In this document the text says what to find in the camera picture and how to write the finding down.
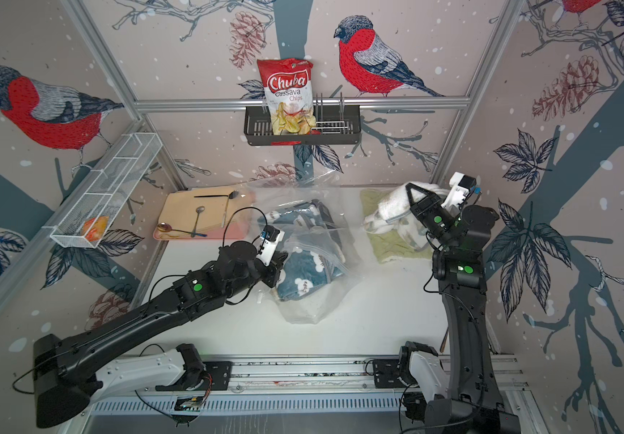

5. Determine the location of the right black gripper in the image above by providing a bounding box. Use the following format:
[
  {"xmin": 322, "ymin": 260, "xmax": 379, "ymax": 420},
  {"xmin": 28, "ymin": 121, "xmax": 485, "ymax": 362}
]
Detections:
[{"xmin": 406, "ymin": 183, "xmax": 458, "ymax": 256}]

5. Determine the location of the white patterned blanket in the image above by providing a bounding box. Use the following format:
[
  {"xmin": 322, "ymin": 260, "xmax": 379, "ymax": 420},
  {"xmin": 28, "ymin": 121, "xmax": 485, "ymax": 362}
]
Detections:
[{"xmin": 364, "ymin": 183, "xmax": 428, "ymax": 251}]

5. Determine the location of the teal bear print blanket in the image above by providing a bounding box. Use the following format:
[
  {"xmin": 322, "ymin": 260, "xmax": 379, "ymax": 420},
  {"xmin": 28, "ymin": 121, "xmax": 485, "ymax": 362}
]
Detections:
[{"xmin": 267, "ymin": 199, "xmax": 347, "ymax": 301}]

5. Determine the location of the clear plastic vacuum bag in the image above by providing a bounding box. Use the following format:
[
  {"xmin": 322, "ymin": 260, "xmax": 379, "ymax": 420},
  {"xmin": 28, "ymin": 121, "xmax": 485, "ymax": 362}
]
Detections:
[{"xmin": 247, "ymin": 171, "xmax": 362, "ymax": 325}]

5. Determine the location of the green fleece blanket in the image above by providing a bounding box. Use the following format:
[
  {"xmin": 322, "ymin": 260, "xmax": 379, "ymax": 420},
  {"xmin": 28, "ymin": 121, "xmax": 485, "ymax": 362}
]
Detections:
[{"xmin": 360, "ymin": 189, "xmax": 433, "ymax": 263}]

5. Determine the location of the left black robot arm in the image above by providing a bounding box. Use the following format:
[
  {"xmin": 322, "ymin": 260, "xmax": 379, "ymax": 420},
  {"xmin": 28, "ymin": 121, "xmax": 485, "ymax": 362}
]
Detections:
[{"xmin": 33, "ymin": 241, "xmax": 288, "ymax": 429}]

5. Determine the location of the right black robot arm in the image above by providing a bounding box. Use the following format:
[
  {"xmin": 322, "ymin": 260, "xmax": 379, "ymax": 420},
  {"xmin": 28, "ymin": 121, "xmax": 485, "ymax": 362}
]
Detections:
[{"xmin": 405, "ymin": 183, "xmax": 521, "ymax": 433}]

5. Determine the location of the red Chuba chips bag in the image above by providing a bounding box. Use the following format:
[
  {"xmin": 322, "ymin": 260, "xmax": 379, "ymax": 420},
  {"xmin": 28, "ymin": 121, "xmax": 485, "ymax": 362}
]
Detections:
[{"xmin": 257, "ymin": 58, "xmax": 317, "ymax": 136}]

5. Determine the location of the pink tray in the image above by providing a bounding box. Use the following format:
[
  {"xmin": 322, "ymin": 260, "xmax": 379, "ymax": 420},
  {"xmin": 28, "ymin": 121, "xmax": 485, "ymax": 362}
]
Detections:
[{"xmin": 153, "ymin": 188, "xmax": 256, "ymax": 242}]

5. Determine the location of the black spoon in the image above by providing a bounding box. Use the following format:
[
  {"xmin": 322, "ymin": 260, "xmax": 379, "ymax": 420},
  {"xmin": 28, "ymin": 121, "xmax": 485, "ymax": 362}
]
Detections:
[{"xmin": 194, "ymin": 190, "xmax": 239, "ymax": 200}]

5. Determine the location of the small silver spoon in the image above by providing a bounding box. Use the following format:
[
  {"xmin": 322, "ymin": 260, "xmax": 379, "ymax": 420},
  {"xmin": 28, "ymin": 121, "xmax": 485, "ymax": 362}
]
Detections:
[{"xmin": 190, "ymin": 205, "xmax": 205, "ymax": 238}]

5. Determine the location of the beige wooden cutting board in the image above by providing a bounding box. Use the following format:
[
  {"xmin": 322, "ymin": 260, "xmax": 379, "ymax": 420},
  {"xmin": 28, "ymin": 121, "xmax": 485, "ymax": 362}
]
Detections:
[{"xmin": 158, "ymin": 183, "xmax": 254, "ymax": 235}]

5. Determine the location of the left circuit board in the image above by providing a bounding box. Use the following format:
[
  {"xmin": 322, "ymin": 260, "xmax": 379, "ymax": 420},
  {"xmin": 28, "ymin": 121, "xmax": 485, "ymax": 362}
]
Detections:
[{"xmin": 174, "ymin": 395, "xmax": 207, "ymax": 412}]

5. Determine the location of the orange item in basket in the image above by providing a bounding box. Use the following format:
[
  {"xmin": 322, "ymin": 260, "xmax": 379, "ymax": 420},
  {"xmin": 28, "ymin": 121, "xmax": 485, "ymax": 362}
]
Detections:
[{"xmin": 81, "ymin": 216, "xmax": 109, "ymax": 243}]

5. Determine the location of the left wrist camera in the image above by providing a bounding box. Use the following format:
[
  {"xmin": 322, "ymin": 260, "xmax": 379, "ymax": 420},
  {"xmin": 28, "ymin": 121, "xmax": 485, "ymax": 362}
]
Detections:
[{"xmin": 257, "ymin": 225, "xmax": 285, "ymax": 266}]

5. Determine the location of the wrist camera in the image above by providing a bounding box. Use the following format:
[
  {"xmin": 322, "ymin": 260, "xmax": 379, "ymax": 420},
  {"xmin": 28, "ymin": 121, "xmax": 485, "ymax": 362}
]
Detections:
[
  {"xmin": 442, "ymin": 172, "xmax": 477, "ymax": 212},
  {"xmin": 257, "ymin": 225, "xmax": 285, "ymax": 266}
]

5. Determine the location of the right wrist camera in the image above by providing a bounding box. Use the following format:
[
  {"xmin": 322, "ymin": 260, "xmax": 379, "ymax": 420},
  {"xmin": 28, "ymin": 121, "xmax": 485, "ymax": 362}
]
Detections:
[{"xmin": 442, "ymin": 172, "xmax": 477, "ymax": 212}]

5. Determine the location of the silver white-handled spoon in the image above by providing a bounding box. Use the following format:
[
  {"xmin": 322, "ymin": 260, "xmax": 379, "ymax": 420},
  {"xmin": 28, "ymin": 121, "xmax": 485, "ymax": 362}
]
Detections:
[{"xmin": 221, "ymin": 192, "xmax": 235, "ymax": 228}]

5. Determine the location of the dark grey wall rack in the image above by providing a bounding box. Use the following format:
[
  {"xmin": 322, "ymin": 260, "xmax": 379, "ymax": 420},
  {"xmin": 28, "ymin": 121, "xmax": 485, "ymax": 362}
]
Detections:
[{"xmin": 244, "ymin": 97, "xmax": 362, "ymax": 146}]

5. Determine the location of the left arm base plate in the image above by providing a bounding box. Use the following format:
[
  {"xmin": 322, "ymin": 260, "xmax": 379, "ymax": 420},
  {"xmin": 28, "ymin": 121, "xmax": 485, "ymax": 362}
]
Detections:
[{"xmin": 156, "ymin": 361, "xmax": 233, "ymax": 392}]

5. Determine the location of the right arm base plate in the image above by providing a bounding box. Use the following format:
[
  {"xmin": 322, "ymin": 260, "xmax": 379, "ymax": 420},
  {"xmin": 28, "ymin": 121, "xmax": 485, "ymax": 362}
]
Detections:
[{"xmin": 370, "ymin": 358, "xmax": 415, "ymax": 389}]

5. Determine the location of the white wire basket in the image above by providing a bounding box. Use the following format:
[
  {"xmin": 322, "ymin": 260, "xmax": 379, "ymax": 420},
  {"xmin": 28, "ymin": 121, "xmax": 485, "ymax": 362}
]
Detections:
[{"xmin": 50, "ymin": 132, "xmax": 163, "ymax": 249}]

